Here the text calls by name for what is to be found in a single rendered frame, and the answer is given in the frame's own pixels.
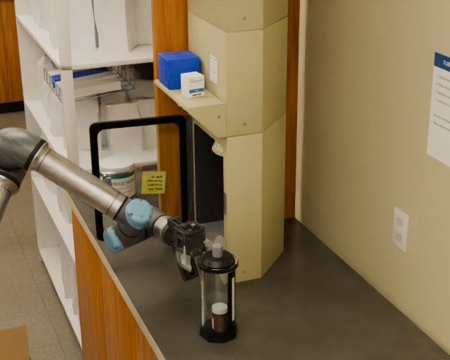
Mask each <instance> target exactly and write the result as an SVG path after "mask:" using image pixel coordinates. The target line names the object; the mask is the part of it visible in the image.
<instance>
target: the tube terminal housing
mask: <svg viewBox="0 0 450 360"><path fill-rule="evenodd" d="M287 31H288V16H285V17H284V18H282V19H280V20H278V21H276V22H275V23H273V24H271V25H269V26H268V27H266V28H264V29H257V30H249V31H234V32H225V31H222V30H221V29H219V28H217V27H215V26H214V25H212V24H210V23H209V22H207V21H204V20H203V19H201V18H199V17H198V16H196V15H194V14H192V13H191V12H189V11H188V33H189V51H191V52H193V53H194V54H196V55H197V56H198V57H200V73H201V74H202V75H204V88H205V89H206V90H207V91H209V92H210V93H212V94H213V95H214V96H215V97H217V98H218V99H220V100H221V101H222V102H224V103H225V104H226V137H225V138H220V139H219V138H217V137H216V136H214V135H213V134H212V133H211V132H210V131H209V130H208V129H207V128H205V127H204V126H203V125H201V124H200V123H199V122H198V121H197V120H196V119H194V120H193V150H194V124H197V125H198V126H199V127H200V128H201V129H203V130H204V131H205V132H206V133H207V134H208V135H209V136H210V137H211V138H213V139H214V140H215V141H216V142H217V143H219V144H220V145H221V147H222V149H223V154H224V192H225V193H226V215H225V214H224V241H225V244H226V249H227V250H229V251H231V252H233V253H234V254H235V256H236V257H237V258H238V260H239V265H238V267H237V268H236V282H240V281H248V280H252V279H258V278H261V277H262V276H263V275H264V274H265V273H266V271H267V270H268V269H269V268H270V266H271V265H272V264H273V263H274V262H275V261H276V260H277V259H278V257H279V256H280V255H281V253H282V252H283V251H284V190H285V151H286V70H287ZM209 53H210V54H212V55H213V56H215V57H216V58H217V85H216V84H215V83H214V82H212V81H210V66H209ZM194 213H195V221H196V211H195V178H194Z"/></svg>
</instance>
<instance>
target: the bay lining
mask: <svg viewBox="0 0 450 360"><path fill-rule="evenodd" d="M214 142H215V140H214V139H213V138H211V137H210V136H209V135H208V134H207V133H206V132H205V131H204V130H203V129H201V128H200V127H199V126H198V125H197V124H194V178H195V211H196V222H197V223H199V224H206V223H211V222H215V221H223V220H224V157H223V156H219V155H217V154H215V153H214V152H213V151H212V149H211V148H212V146H213V144H214Z"/></svg>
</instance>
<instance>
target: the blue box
mask: <svg viewBox="0 0 450 360"><path fill-rule="evenodd" d="M158 57H159V82H160V83H162V84H163V85H164V86H165V87H166V88H167V89H168V90H173V89H181V74H185V73H190V72H195V71H196V72H198V73H200V57H198V56H197V55H196V54H194V53H193V52H191V51H189V50H186V51H172V52H164V53H158Z"/></svg>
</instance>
